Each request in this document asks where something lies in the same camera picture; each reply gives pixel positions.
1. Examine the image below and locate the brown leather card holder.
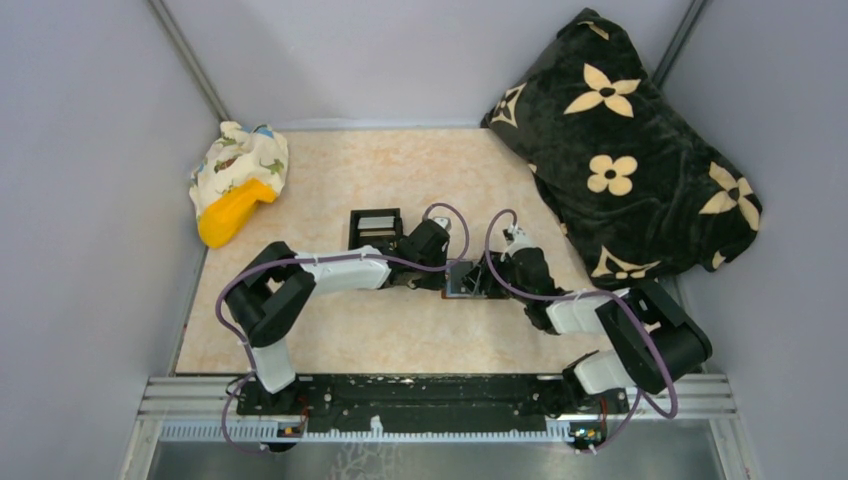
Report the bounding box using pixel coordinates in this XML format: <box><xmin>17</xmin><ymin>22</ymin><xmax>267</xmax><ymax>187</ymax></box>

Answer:
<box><xmin>442</xmin><ymin>260</ymin><xmax>509</xmax><ymax>300</ymax></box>

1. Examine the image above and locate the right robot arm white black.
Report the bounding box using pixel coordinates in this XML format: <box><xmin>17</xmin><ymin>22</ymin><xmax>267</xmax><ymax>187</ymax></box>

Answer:
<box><xmin>462</xmin><ymin>247</ymin><xmax>713</xmax><ymax>396</ymax></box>

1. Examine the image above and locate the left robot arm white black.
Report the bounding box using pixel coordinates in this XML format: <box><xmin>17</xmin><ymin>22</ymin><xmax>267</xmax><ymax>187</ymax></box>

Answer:
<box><xmin>216</xmin><ymin>217</ymin><xmax>451</xmax><ymax>394</ymax></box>

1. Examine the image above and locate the dark card in tray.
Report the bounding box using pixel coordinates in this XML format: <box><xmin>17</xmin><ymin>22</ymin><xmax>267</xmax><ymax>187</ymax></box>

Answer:
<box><xmin>357</xmin><ymin>229</ymin><xmax>397</xmax><ymax>244</ymax></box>

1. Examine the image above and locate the black plastic card tray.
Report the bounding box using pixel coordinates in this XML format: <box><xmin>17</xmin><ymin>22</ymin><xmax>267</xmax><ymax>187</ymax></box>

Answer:
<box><xmin>347</xmin><ymin>208</ymin><xmax>403</xmax><ymax>250</ymax></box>

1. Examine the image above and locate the black floral plush blanket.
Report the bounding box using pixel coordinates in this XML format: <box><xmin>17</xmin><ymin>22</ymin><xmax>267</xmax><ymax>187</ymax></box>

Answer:
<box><xmin>482</xmin><ymin>8</ymin><xmax>763</xmax><ymax>290</ymax></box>

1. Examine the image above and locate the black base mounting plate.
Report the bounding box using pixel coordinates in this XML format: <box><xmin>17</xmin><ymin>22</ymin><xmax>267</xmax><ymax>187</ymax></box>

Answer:
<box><xmin>236</xmin><ymin>374</ymin><xmax>629</xmax><ymax>434</ymax></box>

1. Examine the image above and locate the dinosaur print yellow cloth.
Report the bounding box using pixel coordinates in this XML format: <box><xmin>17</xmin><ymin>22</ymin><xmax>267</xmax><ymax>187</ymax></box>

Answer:
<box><xmin>188</xmin><ymin>121</ymin><xmax>289</xmax><ymax>249</ymax></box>

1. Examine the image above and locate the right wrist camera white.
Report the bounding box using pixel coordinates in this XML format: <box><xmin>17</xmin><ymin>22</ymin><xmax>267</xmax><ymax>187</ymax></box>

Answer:
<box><xmin>503</xmin><ymin>224</ymin><xmax>537</xmax><ymax>256</ymax></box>

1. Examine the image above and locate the aluminium front rail frame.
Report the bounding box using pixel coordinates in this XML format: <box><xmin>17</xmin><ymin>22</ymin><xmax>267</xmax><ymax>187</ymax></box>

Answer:
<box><xmin>137</xmin><ymin>374</ymin><xmax>737</xmax><ymax>444</ymax></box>

